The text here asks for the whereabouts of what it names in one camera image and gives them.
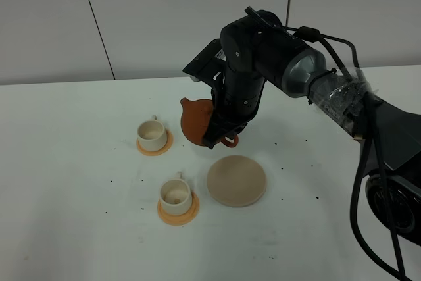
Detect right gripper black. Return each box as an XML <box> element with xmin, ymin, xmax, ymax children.
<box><xmin>202</xmin><ymin>9</ymin><xmax>316</xmax><ymax>149</ymax></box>

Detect brown clay teapot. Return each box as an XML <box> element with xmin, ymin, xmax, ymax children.
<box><xmin>180</xmin><ymin>97</ymin><xmax>239</xmax><ymax>149</ymax></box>

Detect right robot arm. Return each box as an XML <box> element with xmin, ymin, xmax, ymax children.
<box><xmin>197</xmin><ymin>8</ymin><xmax>420</xmax><ymax>244</ymax></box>

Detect beige round teapot coaster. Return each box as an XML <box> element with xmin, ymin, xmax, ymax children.
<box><xmin>207</xmin><ymin>155</ymin><xmax>267</xmax><ymax>207</ymax></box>

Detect far orange cup coaster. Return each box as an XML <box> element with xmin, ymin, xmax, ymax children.
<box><xmin>136</xmin><ymin>130</ymin><xmax>174</xmax><ymax>156</ymax></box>

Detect orange cup coaster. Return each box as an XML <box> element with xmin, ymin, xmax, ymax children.
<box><xmin>157</xmin><ymin>192</ymin><xmax>200</xmax><ymax>226</ymax></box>
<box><xmin>136</xmin><ymin>130</ymin><xmax>174</xmax><ymax>156</ymax></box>

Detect far white teacup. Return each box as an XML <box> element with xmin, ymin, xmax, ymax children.
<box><xmin>137</xmin><ymin>115</ymin><xmax>168</xmax><ymax>152</ymax></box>

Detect white teacup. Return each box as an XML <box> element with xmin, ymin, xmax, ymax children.
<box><xmin>159</xmin><ymin>172</ymin><xmax>193</xmax><ymax>216</ymax></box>
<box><xmin>137</xmin><ymin>115</ymin><xmax>168</xmax><ymax>152</ymax></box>

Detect near white teacup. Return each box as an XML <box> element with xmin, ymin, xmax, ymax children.
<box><xmin>159</xmin><ymin>172</ymin><xmax>193</xmax><ymax>216</ymax></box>

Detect near orange cup coaster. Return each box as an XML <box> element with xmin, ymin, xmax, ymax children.
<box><xmin>157</xmin><ymin>192</ymin><xmax>200</xmax><ymax>226</ymax></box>

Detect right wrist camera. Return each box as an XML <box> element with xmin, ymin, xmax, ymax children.
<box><xmin>182</xmin><ymin>38</ymin><xmax>226</xmax><ymax>86</ymax></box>

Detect black camera cable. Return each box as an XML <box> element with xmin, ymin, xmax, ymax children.
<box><xmin>245</xmin><ymin>6</ymin><xmax>421</xmax><ymax>281</ymax></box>

